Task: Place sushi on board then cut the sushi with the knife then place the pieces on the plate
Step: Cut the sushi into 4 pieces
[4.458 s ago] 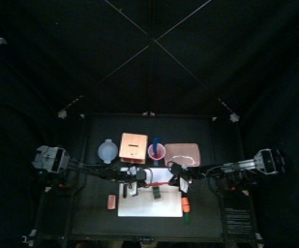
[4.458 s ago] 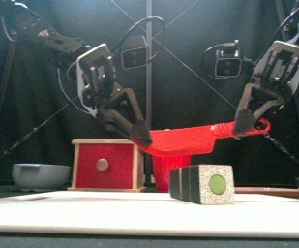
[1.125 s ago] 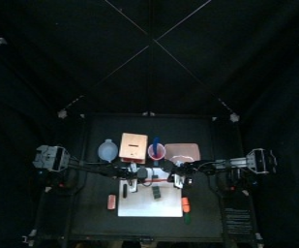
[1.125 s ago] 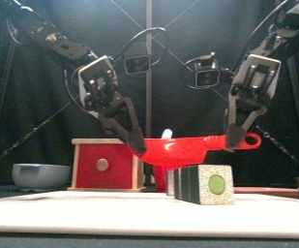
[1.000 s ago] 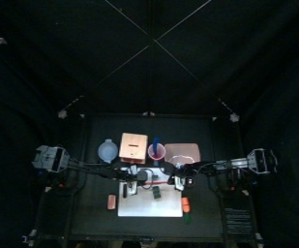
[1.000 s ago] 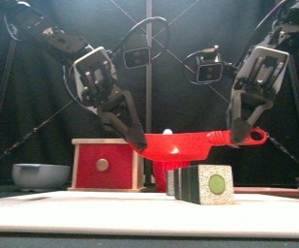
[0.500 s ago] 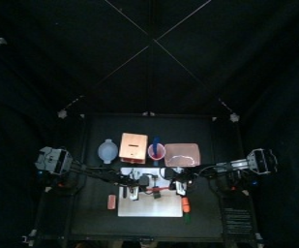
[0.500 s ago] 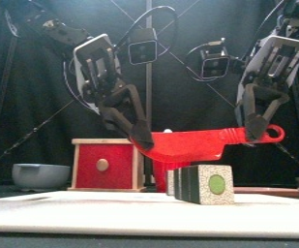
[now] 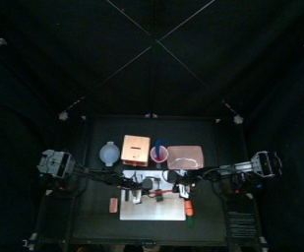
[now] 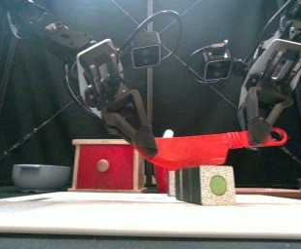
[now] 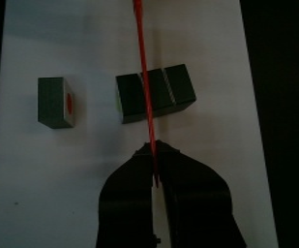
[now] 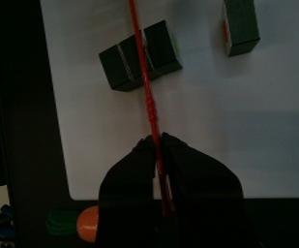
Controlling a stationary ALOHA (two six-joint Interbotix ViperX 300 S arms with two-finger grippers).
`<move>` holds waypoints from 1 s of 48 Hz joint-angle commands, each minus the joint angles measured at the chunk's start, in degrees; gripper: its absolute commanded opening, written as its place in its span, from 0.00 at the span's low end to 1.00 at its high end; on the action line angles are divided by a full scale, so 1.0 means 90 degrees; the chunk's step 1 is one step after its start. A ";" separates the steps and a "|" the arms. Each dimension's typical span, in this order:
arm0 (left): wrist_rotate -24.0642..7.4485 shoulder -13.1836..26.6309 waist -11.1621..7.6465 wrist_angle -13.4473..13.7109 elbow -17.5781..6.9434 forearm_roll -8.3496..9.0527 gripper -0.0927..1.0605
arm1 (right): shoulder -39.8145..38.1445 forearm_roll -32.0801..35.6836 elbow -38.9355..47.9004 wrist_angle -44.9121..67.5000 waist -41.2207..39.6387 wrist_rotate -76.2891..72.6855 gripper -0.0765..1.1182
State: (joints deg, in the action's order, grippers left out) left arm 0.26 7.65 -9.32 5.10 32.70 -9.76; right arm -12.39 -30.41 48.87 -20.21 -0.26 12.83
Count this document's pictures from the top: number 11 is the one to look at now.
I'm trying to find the white cutting board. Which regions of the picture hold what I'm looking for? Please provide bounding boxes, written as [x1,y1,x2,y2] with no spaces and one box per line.
[0,0,280,248]

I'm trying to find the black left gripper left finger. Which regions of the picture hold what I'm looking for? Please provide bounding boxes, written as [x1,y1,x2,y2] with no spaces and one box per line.
[95,141,157,248]

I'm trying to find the red toy knife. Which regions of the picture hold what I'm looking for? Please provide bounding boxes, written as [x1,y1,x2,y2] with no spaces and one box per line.
[132,0,159,188]

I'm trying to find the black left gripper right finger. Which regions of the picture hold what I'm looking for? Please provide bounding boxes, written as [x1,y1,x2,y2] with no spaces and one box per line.
[153,139,248,248]

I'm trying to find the single dark sushi piece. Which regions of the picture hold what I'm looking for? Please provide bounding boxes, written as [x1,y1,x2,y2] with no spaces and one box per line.
[36,77,76,130]

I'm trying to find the dark sushi roll block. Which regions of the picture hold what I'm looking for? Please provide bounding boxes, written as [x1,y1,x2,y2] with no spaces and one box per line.
[113,63,197,125]

